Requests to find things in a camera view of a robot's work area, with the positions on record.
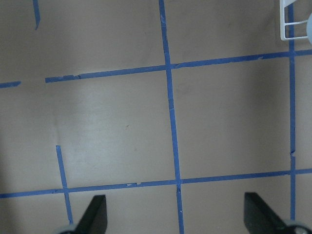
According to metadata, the white wire cup rack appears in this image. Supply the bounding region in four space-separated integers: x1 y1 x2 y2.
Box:
279 0 311 41

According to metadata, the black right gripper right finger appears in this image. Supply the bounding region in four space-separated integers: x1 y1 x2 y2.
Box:
244 192 295 234

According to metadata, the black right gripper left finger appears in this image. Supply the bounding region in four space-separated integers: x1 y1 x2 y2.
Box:
74 195 108 234

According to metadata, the light blue ikea cup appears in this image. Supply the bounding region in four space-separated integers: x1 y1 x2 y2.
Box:
306 14 312 44

